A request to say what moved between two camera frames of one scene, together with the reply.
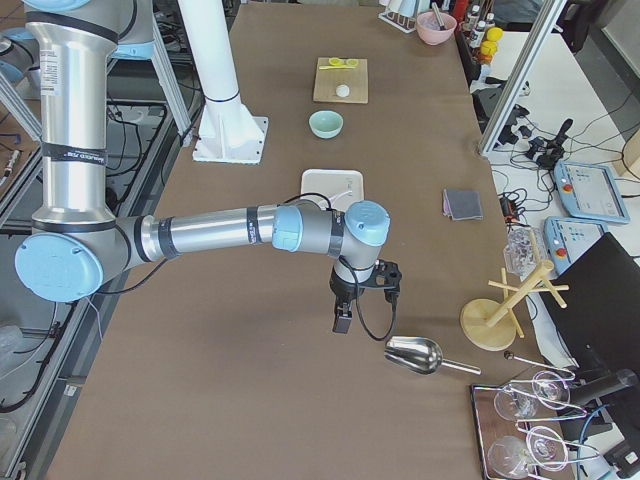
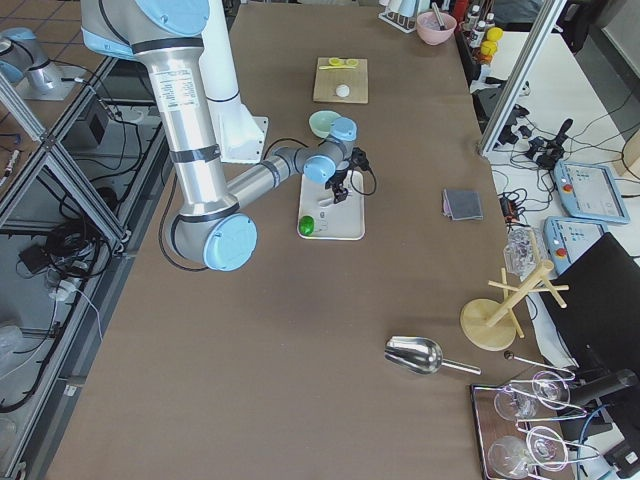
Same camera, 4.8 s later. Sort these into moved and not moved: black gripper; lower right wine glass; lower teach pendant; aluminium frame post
Moved: black gripper
Not moved: aluminium frame post; lower teach pendant; lower right wine glass
